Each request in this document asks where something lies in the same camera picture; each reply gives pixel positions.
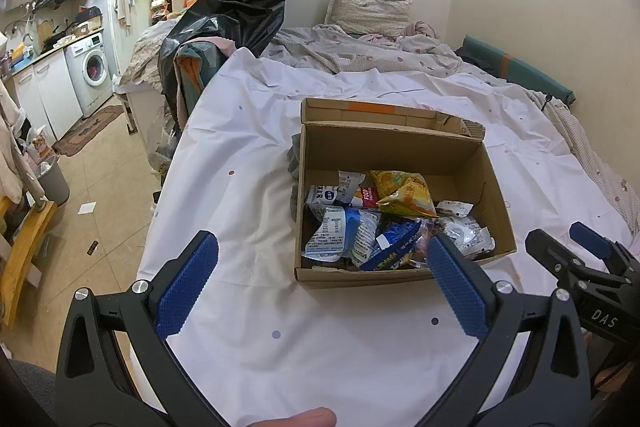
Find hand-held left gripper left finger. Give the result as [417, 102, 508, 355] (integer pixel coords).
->
[55, 229, 236, 427]

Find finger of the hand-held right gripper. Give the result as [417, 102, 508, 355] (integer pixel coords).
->
[525, 228, 596, 288]
[569, 221, 638, 276]

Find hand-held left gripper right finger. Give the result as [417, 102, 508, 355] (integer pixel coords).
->
[425, 234, 593, 427]

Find clear white snack packet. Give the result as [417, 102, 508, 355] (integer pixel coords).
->
[440, 216, 496, 260]

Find dark brown snack packet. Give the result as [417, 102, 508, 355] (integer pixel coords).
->
[412, 219, 441, 268]

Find dark blue snack packet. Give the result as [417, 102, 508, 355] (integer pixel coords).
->
[360, 219, 426, 272]

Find striped blue white packet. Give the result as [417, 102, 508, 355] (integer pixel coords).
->
[350, 209, 382, 268]

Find yellow snack packet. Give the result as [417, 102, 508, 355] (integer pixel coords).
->
[369, 170, 440, 219]

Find white and red snack packet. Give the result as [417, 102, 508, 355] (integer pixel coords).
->
[338, 171, 381, 208]

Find blue and white snack packet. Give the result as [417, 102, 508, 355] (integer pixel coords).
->
[304, 206, 361, 260]

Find cardboard box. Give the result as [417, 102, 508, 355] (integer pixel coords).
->
[293, 98, 517, 290]

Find small white bear packet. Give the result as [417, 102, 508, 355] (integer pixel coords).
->
[306, 184, 346, 208]

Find person's right hand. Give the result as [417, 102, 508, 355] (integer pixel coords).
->
[595, 357, 633, 392]

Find person's left hand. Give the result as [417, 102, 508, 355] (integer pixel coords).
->
[244, 407, 338, 427]

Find white printed bed sheet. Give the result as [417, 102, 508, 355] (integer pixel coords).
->
[127, 48, 636, 427]

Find clear plastic bag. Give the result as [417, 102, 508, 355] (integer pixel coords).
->
[145, 107, 181, 172]

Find yellow wooden rack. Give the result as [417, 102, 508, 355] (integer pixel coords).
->
[0, 199, 57, 328]

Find grey trash bin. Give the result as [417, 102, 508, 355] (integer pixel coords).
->
[37, 155, 71, 206]

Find green folded mat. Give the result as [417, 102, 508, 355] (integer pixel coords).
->
[457, 34, 577, 105]

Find person's grey trousers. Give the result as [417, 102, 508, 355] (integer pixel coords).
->
[10, 359, 66, 427]

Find brown floor rug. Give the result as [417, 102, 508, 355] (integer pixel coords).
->
[52, 105, 124, 158]

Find green orange folded cloth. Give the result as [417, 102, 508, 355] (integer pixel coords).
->
[172, 38, 236, 128]

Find beige hanging cloth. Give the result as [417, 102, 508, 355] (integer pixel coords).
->
[0, 77, 31, 202]

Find white washing machine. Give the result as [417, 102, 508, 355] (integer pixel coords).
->
[65, 32, 115, 118]

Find white kitchen cabinet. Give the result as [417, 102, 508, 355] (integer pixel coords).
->
[11, 49, 83, 140]

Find beige patterned quilt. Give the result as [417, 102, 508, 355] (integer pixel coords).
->
[117, 14, 181, 90]

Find patterned duvet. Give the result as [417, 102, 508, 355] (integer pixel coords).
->
[260, 21, 640, 228]

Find patterned pillow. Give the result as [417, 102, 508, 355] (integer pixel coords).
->
[325, 0, 413, 38]

